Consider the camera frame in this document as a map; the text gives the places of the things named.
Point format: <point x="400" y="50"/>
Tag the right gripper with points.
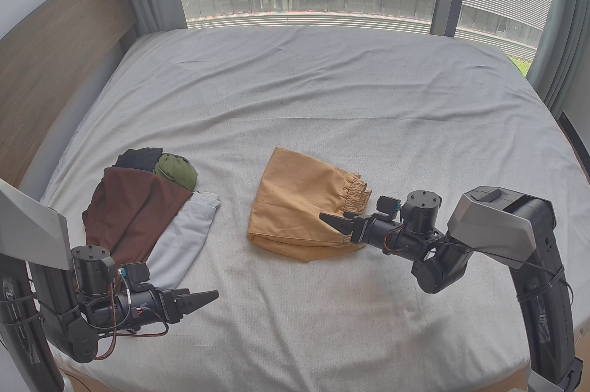
<point x="375" y="231"/>

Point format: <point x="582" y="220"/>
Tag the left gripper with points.
<point x="156" y="305"/>

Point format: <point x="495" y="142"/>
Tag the tan shorts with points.
<point x="290" y="196"/>

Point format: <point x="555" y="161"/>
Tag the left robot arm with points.
<point x="27" y="224"/>

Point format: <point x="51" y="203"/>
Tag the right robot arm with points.
<point x="488" y="224"/>

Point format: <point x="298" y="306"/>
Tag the pale grey garment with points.
<point x="184" y="233"/>

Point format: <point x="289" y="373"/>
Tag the brown garment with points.
<point x="129" y="210"/>

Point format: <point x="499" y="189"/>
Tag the green garment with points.
<point x="177" y="172"/>

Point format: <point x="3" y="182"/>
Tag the black garment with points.
<point x="136" y="159"/>

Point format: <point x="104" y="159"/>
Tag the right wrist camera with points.
<point x="388" y="203"/>

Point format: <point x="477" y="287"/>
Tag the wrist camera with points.
<point x="388" y="203"/>
<point x="137" y="272"/>

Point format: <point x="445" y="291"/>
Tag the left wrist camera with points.
<point x="137" y="272"/>

